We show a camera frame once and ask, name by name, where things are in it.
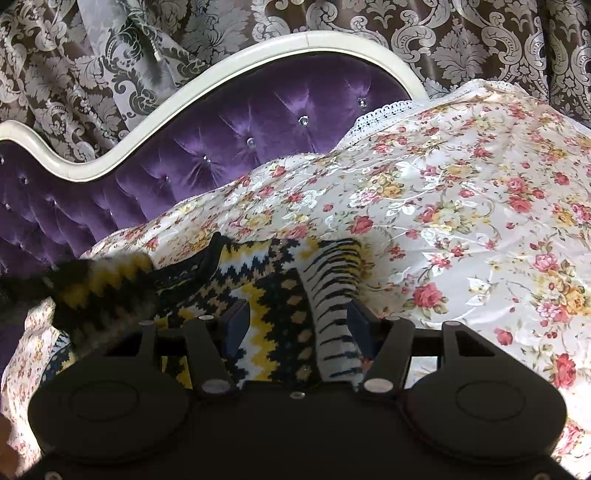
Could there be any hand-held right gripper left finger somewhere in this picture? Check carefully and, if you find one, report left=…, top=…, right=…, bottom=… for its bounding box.
left=105, top=299, right=253, bottom=400

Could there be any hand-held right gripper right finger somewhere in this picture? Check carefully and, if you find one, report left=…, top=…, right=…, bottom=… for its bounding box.
left=346, top=299, right=498, bottom=396

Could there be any yellow black white knit sweater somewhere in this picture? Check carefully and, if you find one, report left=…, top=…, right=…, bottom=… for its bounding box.
left=0, top=233, right=370, bottom=393

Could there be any floral satin blanket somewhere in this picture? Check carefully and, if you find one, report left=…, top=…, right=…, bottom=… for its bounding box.
left=0, top=78, right=591, bottom=468

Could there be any light grey damask curtain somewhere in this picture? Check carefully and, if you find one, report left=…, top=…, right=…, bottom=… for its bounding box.
left=76, top=0, right=208, bottom=121

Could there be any brown damask curtain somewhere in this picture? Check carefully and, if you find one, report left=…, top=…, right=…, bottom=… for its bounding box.
left=0, top=0, right=591, bottom=162

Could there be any purple tufted sofa white frame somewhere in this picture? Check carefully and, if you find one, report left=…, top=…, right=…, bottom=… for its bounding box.
left=0, top=30, right=430, bottom=370

